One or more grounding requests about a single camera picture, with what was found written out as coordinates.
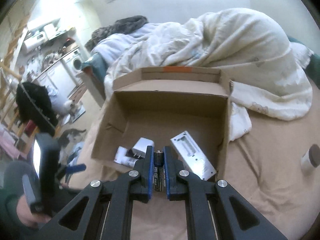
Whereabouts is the white charger adapter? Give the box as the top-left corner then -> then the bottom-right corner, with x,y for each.
131,137 -> 155,159

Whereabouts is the black gold battery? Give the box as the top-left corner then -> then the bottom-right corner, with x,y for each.
153,151 -> 164,192

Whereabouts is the white remote control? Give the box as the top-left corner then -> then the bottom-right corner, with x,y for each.
170,131 -> 216,181

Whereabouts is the person's left hand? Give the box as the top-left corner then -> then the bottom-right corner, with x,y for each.
16,195 -> 51,228

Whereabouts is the tabby cat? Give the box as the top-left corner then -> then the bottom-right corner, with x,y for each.
57,128 -> 87,155

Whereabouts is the white blue-label pill bottle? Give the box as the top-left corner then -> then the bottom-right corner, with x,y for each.
114,146 -> 138,167

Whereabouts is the tan bed sheet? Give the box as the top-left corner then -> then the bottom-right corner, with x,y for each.
69,79 -> 319,239

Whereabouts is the siamese cat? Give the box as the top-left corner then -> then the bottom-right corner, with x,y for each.
61,100 -> 81,115

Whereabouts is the black chair with cloth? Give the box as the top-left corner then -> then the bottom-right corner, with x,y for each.
16,82 -> 58,137

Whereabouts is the white bedside cabinet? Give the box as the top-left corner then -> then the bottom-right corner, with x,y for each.
76,70 -> 106,107

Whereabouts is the white brown-lid jar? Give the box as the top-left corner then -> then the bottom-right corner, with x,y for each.
300,144 -> 320,174

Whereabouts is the brown cardboard box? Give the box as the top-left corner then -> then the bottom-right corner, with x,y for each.
91,66 -> 232,179

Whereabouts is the white washing machine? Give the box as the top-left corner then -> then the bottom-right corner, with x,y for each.
62,49 -> 83,85

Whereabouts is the teal orange pillow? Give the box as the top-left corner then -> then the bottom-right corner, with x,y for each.
81,53 -> 108,83

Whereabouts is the kitchen counter with clutter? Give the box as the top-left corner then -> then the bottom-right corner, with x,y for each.
11,18 -> 82,95

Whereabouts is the cream rumpled duvet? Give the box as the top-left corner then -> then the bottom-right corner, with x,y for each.
104,8 -> 313,141

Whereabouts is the grey patterned blanket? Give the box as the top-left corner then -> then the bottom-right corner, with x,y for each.
85,15 -> 149,52

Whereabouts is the dark green cloth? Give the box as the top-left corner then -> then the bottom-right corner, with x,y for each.
288,36 -> 319,88

